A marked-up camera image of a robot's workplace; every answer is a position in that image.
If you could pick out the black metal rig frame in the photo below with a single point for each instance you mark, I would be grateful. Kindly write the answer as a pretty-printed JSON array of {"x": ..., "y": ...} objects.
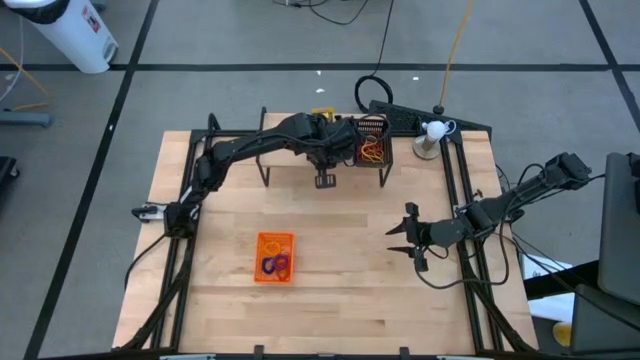
[{"x": 197, "y": 260}]

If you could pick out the wooden shelf riser black legs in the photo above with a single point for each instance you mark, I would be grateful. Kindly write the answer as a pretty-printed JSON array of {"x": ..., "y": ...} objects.
[{"x": 280, "y": 157}]

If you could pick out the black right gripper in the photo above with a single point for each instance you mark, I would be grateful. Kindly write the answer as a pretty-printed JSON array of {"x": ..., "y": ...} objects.
[{"x": 417, "y": 232}]

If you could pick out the black floor object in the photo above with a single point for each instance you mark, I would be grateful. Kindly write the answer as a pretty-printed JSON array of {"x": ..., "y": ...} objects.
[{"x": 7, "y": 175}]

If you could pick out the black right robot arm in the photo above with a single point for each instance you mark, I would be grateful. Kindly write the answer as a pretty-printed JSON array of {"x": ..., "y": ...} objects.
[{"x": 515, "y": 200}]

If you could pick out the grey floor bar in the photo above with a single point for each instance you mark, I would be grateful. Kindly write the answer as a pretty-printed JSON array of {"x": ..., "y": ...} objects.
[{"x": 25, "y": 119}]

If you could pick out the yellow green crayon box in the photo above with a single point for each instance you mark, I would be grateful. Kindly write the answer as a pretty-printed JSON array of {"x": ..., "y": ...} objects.
[{"x": 322, "y": 112}]

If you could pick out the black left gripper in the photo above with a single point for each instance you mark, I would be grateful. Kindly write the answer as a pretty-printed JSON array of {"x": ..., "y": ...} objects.
[{"x": 332, "y": 147}]

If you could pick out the blue spiral wrist coil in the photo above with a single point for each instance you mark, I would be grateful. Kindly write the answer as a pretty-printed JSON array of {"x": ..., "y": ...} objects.
[{"x": 270, "y": 266}]

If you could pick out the yellow floor object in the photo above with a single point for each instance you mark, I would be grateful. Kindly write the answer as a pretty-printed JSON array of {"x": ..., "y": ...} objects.
[{"x": 562, "y": 335}]

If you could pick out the silver aluminium bar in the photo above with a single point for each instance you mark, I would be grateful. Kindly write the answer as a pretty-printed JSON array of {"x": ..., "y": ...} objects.
[
  {"x": 465, "y": 357},
  {"x": 187, "y": 357}
]

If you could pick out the black mesh panel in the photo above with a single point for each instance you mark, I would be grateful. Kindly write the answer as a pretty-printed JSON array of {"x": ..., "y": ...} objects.
[{"x": 410, "y": 117}]

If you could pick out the yellow rubber band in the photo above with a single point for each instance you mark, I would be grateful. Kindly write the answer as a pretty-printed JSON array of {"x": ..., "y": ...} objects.
[
  {"x": 367, "y": 147},
  {"x": 372, "y": 154}
]

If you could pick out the white paper sheet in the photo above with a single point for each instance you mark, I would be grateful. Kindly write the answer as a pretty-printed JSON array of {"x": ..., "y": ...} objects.
[{"x": 545, "y": 270}]

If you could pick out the black table edge clamp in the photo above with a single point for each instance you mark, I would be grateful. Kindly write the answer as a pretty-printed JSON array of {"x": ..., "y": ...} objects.
[
  {"x": 258, "y": 352},
  {"x": 404, "y": 353}
]

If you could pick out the black slotted plastic basket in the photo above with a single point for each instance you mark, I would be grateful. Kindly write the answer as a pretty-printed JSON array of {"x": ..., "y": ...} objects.
[
  {"x": 322, "y": 112},
  {"x": 372, "y": 142}
]

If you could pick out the grey office chair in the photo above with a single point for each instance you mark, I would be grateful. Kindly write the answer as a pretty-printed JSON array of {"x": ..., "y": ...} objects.
[{"x": 620, "y": 225}]

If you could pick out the white cylindrical bin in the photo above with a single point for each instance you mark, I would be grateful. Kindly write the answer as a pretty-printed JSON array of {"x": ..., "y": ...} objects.
[{"x": 75, "y": 35}]

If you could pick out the orange slotted plastic basket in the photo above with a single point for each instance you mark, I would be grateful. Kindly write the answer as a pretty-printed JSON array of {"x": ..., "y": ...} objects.
[{"x": 287, "y": 240}]

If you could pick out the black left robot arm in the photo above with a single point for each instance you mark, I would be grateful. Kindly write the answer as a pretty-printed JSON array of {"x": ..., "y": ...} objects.
[{"x": 250, "y": 145}]

